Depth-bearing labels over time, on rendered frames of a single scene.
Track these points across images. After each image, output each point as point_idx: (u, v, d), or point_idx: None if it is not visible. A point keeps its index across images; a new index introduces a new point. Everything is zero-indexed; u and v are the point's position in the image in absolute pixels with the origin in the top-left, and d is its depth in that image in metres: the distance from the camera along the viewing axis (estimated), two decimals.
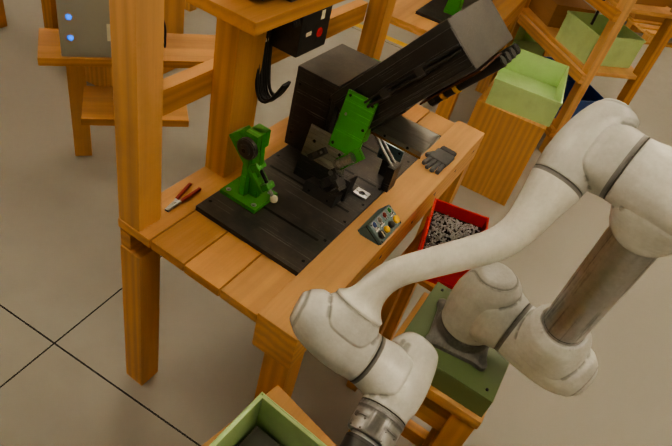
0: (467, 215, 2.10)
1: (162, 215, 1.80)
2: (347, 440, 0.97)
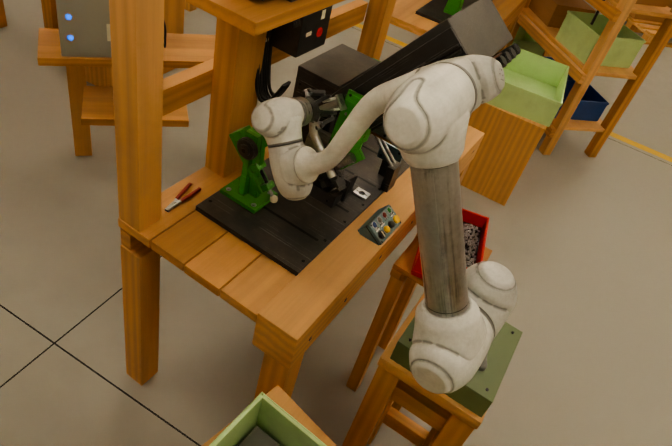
0: (467, 215, 2.10)
1: (162, 215, 1.80)
2: (314, 107, 1.69)
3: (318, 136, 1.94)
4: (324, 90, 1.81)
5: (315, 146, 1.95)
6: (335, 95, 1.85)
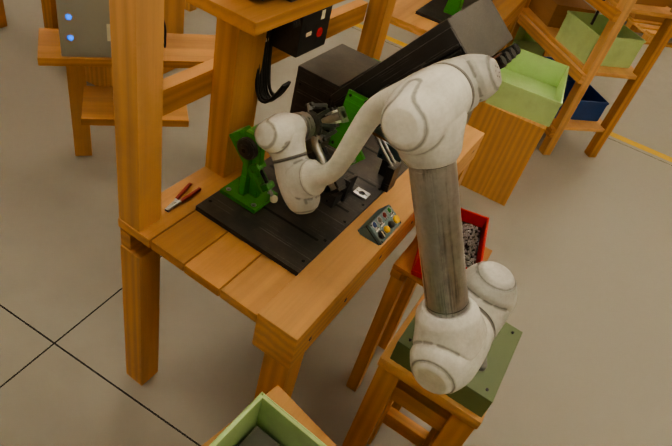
0: (467, 215, 2.10)
1: (162, 215, 1.80)
2: (317, 121, 1.70)
3: (320, 148, 1.95)
4: (326, 103, 1.83)
5: (317, 158, 1.95)
6: (337, 107, 1.87)
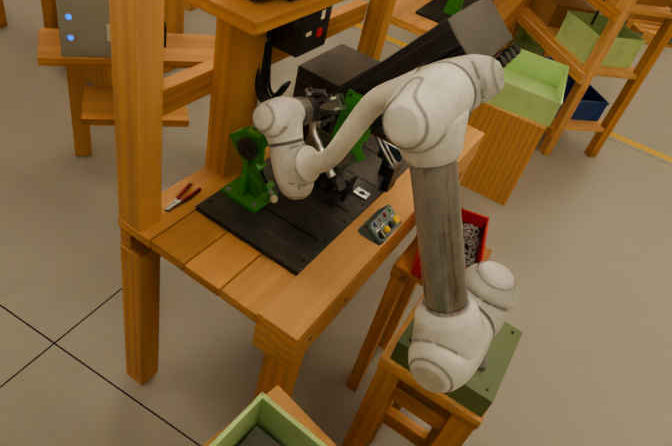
0: (467, 215, 2.10)
1: (162, 215, 1.80)
2: (315, 107, 1.69)
3: (318, 135, 1.95)
4: (325, 89, 1.82)
5: (315, 145, 1.95)
6: (335, 94, 1.86)
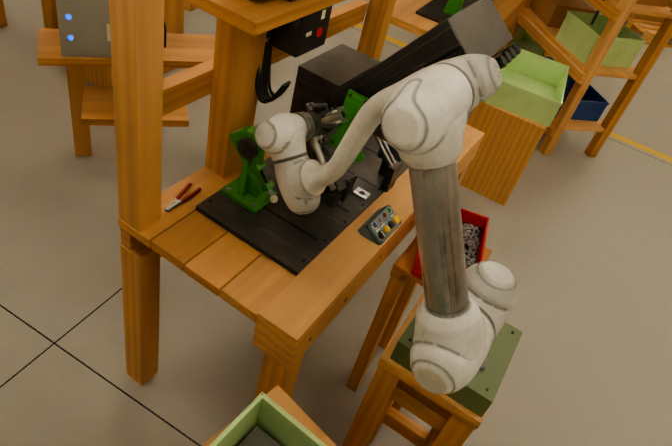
0: (467, 215, 2.10)
1: (162, 215, 1.80)
2: (317, 122, 1.70)
3: (320, 148, 1.95)
4: (326, 103, 1.83)
5: (317, 158, 1.95)
6: (337, 108, 1.86)
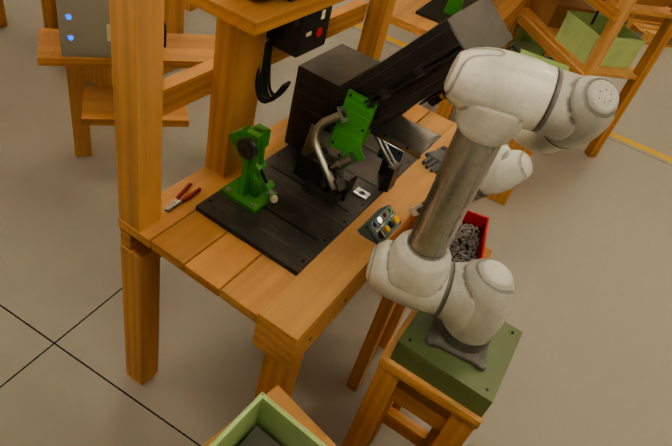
0: (467, 215, 2.10)
1: (162, 215, 1.80)
2: None
3: (320, 148, 1.95)
4: None
5: (317, 158, 1.96)
6: (337, 107, 1.87)
